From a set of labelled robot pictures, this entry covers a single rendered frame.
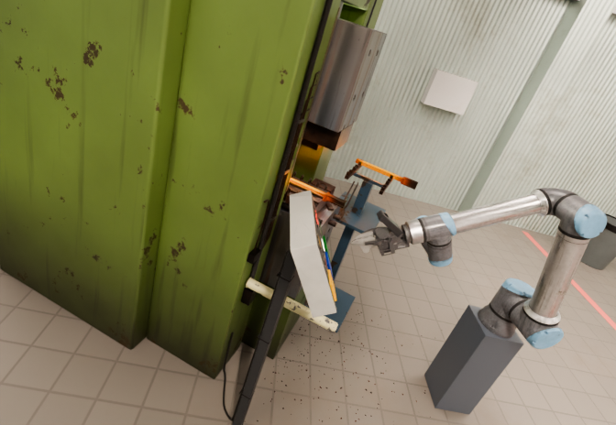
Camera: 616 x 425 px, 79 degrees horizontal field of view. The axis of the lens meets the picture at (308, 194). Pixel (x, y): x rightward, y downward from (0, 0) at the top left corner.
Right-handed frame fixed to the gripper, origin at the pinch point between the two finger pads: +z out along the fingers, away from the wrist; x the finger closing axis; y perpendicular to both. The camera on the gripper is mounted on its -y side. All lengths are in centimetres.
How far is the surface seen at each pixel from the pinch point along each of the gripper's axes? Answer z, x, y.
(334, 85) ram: -7, 34, -50
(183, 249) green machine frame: 74, 25, 2
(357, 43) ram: -18, 32, -63
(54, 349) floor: 152, 17, 35
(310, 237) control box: 12.8, -23.3, -21.6
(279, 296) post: 31.1, -11.2, 8.4
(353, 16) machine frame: -25, 75, -69
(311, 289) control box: 16.7, -27.0, -5.4
